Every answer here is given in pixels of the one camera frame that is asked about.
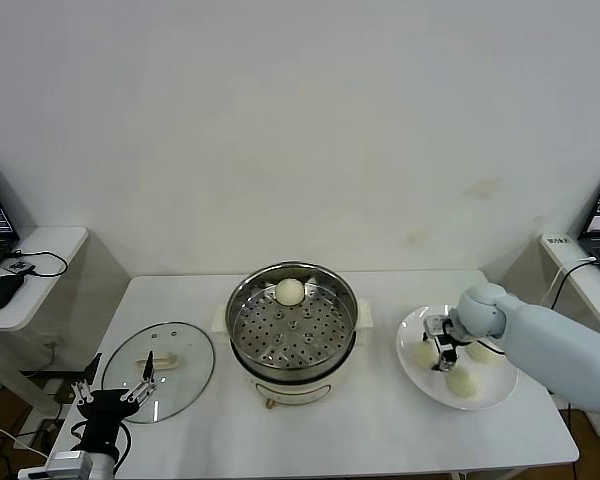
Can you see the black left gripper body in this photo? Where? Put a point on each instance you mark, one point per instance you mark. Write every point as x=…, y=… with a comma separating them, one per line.
x=105, y=415

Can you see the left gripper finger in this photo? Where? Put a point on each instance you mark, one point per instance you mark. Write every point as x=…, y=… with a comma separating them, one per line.
x=147, y=367
x=91, y=370

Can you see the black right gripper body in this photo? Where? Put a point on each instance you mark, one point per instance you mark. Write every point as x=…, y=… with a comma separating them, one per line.
x=449, y=345

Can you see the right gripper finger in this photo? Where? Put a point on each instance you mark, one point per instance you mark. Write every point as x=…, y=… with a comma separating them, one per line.
x=444, y=364
x=426, y=337

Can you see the white steamed baozi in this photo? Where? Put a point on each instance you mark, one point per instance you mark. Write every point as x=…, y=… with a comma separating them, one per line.
x=422, y=356
x=289, y=291
x=480, y=354
x=462, y=384

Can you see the round glass pot lid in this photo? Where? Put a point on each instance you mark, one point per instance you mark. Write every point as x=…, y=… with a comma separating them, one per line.
x=190, y=345

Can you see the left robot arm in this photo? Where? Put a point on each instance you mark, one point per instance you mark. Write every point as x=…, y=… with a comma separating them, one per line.
x=104, y=467

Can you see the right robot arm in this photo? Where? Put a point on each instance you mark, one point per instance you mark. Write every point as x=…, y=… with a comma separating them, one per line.
x=555, y=345

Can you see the stainless steel steamer basket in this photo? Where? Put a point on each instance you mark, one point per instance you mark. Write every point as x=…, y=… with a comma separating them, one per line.
x=290, y=340

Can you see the white round plate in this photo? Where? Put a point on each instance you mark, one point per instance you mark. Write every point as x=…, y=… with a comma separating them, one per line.
x=415, y=320

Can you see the white floor power strip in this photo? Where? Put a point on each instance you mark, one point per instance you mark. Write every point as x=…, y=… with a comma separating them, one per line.
x=50, y=427

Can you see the black computer mouse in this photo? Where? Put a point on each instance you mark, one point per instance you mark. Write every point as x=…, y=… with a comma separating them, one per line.
x=0, y=292

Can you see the small device with QR code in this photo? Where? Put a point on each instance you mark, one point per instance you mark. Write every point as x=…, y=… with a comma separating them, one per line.
x=16, y=266

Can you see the white side table rounded corners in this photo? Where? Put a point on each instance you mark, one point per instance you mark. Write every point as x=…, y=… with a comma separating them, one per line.
x=55, y=240

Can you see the cream electric cooking pot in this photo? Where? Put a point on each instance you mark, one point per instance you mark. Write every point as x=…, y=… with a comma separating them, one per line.
x=290, y=387

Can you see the small printed table label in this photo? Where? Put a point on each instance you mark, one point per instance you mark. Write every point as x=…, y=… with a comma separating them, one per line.
x=559, y=240

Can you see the white side table with label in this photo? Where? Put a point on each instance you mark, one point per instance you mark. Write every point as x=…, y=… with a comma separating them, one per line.
x=595, y=300

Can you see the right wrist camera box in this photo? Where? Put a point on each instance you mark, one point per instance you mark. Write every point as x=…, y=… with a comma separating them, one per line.
x=436, y=326

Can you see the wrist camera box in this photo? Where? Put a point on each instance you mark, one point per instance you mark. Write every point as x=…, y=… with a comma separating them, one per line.
x=436, y=326
x=70, y=462

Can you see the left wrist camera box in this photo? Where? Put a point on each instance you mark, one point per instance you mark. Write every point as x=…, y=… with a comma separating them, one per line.
x=70, y=462

